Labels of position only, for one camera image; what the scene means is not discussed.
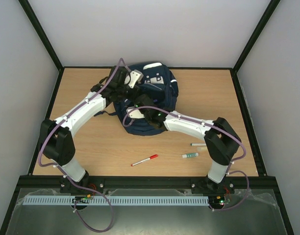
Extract navy blue student backpack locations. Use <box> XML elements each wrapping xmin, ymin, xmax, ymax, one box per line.
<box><xmin>112</xmin><ymin>62</ymin><xmax>178</xmax><ymax>136</ymax></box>

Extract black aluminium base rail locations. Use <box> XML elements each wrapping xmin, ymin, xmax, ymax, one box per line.
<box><xmin>17</xmin><ymin>175</ymin><xmax>278</xmax><ymax>196</ymax></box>

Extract teal capped marker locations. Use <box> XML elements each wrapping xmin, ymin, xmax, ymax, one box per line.
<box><xmin>190</xmin><ymin>143</ymin><xmax>206</xmax><ymax>146</ymax></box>

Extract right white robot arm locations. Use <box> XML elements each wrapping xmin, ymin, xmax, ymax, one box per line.
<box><xmin>133</xmin><ymin>94</ymin><xmax>242</xmax><ymax>192</ymax></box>

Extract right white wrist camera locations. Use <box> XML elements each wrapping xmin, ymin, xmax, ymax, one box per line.
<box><xmin>126</xmin><ymin>107</ymin><xmax>145</xmax><ymax>119</ymax></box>

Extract red capped marker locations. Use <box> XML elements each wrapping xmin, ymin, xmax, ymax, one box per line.
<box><xmin>130</xmin><ymin>154</ymin><xmax>158</xmax><ymax>166</ymax></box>

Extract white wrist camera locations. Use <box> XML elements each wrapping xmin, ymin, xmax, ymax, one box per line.
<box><xmin>125</xmin><ymin>70</ymin><xmax>143</xmax><ymax>89</ymax></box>
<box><xmin>126</xmin><ymin>107</ymin><xmax>145</xmax><ymax>119</ymax></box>

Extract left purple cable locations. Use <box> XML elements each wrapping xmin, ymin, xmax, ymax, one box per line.
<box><xmin>38</xmin><ymin>57</ymin><xmax>114</xmax><ymax>232</ymax></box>

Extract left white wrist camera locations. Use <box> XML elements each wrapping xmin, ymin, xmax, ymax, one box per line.
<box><xmin>125</xmin><ymin>70</ymin><xmax>143</xmax><ymax>89</ymax></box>

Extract yellow capped glue stick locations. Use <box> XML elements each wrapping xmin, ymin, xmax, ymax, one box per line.
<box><xmin>197</xmin><ymin>146</ymin><xmax>207</xmax><ymax>152</ymax></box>

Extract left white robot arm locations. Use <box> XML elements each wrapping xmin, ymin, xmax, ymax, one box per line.
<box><xmin>37</xmin><ymin>66</ymin><xmax>143</xmax><ymax>190</ymax></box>

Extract green white glue stick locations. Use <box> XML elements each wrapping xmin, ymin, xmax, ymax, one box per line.
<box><xmin>182</xmin><ymin>152</ymin><xmax>199</xmax><ymax>159</ymax></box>

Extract grey slotted cable duct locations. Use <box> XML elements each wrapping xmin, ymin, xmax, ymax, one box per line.
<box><xmin>23</xmin><ymin>195</ymin><xmax>209</xmax><ymax>206</ymax></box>

